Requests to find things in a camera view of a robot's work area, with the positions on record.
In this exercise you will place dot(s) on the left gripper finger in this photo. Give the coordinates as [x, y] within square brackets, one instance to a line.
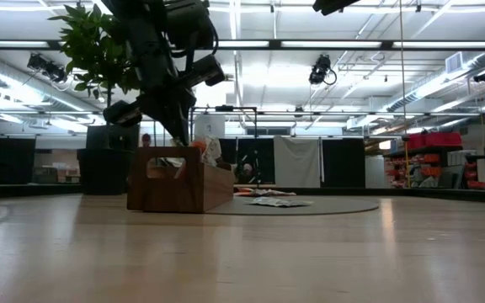
[120, 113]
[209, 71]

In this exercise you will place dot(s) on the wooden tea organizer box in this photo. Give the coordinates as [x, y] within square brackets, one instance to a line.
[171, 193]

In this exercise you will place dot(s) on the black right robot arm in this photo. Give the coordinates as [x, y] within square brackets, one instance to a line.
[331, 5]

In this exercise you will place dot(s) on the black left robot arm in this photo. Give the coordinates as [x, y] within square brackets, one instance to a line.
[183, 21]

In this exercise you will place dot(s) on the green yellow tea packet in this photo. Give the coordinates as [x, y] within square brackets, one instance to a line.
[278, 202]

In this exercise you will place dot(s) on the black partition panel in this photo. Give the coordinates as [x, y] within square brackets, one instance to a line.
[343, 162]
[11, 160]
[99, 136]
[265, 160]

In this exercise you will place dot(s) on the white panel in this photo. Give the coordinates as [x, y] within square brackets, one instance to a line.
[209, 125]

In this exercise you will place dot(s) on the black overhead light bar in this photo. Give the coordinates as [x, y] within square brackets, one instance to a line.
[274, 44]

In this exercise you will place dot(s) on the potted green plant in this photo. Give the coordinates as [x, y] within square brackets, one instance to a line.
[86, 50]

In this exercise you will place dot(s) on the black ceiling spotlight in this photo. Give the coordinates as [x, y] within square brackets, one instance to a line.
[44, 67]
[483, 76]
[320, 69]

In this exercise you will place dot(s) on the white curtain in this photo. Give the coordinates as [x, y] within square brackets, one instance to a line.
[297, 162]

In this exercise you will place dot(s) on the thin black crossbar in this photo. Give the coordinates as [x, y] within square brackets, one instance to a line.
[352, 113]

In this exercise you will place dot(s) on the round grey mat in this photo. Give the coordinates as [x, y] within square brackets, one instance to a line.
[343, 207]

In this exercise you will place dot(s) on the red storage bin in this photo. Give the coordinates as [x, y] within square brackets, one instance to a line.
[416, 141]
[444, 139]

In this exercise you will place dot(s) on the shelf with orange bins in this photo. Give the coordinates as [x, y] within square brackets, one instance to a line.
[432, 159]

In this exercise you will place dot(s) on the black metal table frame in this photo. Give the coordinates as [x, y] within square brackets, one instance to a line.
[436, 194]

